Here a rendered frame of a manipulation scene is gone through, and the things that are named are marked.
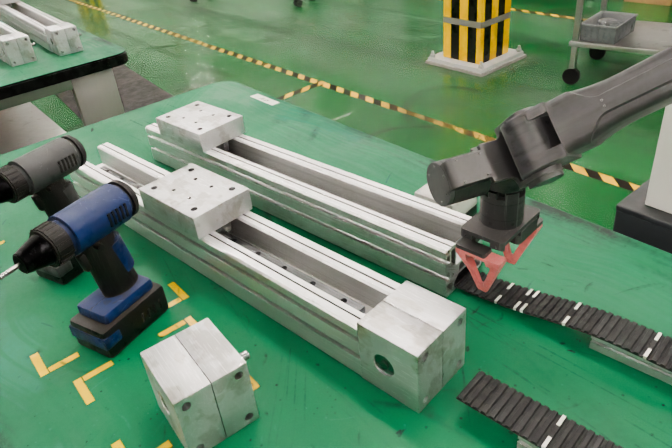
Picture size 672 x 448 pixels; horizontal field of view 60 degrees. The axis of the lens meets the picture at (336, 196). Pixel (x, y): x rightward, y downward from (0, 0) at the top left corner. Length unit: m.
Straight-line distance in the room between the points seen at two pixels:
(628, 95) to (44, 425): 0.78
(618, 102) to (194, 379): 0.54
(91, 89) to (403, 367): 1.96
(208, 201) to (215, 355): 0.31
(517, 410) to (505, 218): 0.24
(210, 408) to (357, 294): 0.25
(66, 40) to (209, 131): 1.37
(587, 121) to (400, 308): 0.30
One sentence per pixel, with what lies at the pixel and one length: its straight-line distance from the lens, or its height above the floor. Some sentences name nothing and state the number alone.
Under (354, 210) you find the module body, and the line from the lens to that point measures 0.94.
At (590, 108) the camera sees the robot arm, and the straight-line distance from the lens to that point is 0.67.
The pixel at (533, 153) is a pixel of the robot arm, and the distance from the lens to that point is 0.69.
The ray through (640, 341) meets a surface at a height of 0.81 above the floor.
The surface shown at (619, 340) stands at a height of 0.82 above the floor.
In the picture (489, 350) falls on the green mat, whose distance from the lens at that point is 0.82.
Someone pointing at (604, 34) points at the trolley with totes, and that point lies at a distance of 3.75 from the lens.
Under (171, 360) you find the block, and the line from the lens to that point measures 0.73.
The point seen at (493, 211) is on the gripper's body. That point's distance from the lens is 0.78.
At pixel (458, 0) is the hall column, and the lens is 4.07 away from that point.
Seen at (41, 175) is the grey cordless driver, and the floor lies 0.97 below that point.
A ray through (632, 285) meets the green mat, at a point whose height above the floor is 0.78.
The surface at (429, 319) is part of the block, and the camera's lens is 0.72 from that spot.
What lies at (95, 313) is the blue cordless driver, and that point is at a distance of 0.88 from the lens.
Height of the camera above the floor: 1.37
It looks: 31 degrees down
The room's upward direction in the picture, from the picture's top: 6 degrees counter-clockwise
